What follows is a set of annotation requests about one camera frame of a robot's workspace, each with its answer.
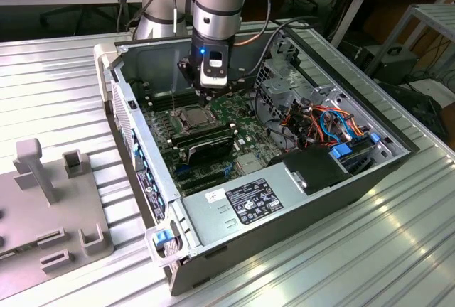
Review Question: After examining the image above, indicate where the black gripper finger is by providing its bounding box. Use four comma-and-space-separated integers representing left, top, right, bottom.
208, 68, 247, 106
177, 56, 211, 107

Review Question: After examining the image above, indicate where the metal socket cover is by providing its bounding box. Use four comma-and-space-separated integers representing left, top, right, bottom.
176, 104, 217, 134

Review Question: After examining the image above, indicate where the black RAM slot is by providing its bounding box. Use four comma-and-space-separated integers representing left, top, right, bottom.
144, 88, 181, 104
149, 95, 200, 112

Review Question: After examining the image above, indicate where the silver metal drive cage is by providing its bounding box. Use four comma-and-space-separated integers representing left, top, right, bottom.
254, 31, 358, 125

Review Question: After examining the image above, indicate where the black RAM stick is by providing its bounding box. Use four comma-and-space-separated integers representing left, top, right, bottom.
166, 122, 236, 144
172, 128, 238, 148

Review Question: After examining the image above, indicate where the green motherboard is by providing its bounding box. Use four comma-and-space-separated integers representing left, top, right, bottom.
136, 85, 287, 198

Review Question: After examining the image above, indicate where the black graphics card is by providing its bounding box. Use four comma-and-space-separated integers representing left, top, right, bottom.
183, 134, 236, 166

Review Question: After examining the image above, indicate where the silver chipset heatsink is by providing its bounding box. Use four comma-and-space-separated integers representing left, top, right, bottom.
235, 153, 263, 176

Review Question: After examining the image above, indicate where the black expansion slot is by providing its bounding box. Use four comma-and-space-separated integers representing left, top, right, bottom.
175, 168, 228, 186
181, 177, 230, 196

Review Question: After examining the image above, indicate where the silver power supply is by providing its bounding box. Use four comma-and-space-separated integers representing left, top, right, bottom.
181, 162, 311, 248

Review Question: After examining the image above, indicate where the grey open PC case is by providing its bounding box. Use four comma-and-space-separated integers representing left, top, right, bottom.
92, 26, 421, 297

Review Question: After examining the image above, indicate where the blue case latch tab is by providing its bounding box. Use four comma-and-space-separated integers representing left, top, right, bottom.
151, 230, 172, 248

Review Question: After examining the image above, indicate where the grey plastic parts rack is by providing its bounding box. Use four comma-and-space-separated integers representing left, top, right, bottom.
0, 137, 115, 292

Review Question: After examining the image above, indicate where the dark flat panel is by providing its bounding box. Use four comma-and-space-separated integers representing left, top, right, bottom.
376, 81, 449, 143

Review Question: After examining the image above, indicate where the green RAM stick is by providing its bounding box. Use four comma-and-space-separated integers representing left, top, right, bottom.
0, 243, 38, 261

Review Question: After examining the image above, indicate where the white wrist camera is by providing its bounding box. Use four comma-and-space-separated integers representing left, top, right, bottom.
200, 50, 229, 90

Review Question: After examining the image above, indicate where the thin black wire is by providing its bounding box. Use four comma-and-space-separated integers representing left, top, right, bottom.
252, 86, 301, 151

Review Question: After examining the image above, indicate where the orange wire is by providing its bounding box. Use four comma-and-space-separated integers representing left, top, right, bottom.
308, 105, 368, 136

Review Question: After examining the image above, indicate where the blue wire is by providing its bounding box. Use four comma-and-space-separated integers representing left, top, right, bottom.
318, 107, 367, 143

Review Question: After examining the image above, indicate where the black box with handle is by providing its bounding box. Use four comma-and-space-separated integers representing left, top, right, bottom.
361, 44, 419, 86

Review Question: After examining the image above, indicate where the grey metal shelf frame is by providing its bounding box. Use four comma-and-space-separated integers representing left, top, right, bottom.
364, 3, 455, 79

